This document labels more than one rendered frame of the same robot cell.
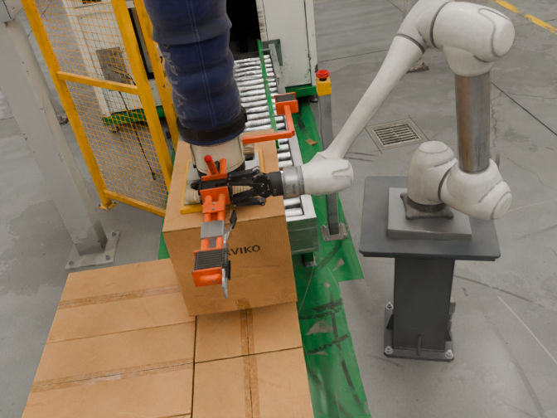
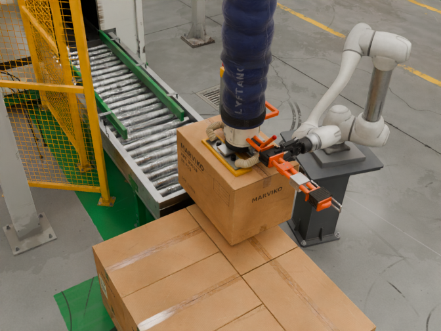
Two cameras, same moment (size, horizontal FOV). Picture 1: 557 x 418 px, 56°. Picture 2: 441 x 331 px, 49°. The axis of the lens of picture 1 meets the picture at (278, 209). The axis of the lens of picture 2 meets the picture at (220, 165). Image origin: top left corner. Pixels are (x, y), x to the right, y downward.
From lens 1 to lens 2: 1.51 m
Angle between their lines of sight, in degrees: 27
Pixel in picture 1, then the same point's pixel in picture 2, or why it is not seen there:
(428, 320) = (328, 216)
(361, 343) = not seen: hidden behind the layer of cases
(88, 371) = (172, 304)
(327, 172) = (332, 134)
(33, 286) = not seen: outside the picture
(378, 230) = (313, 165)
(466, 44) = (392, 55)
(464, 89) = (382, 77)
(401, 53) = (354, 60)
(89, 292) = (123, 255)
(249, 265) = (273, 201)
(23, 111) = not seen: outside the picture
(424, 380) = (331, 254)
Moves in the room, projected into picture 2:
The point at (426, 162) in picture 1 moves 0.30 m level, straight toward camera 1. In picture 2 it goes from (340, 118) to (362, 148)
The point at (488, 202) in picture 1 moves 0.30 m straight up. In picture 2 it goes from (382, 136) to (396, 93)
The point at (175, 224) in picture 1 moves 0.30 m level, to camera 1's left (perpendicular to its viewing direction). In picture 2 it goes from (238, 183) to (184, 205)
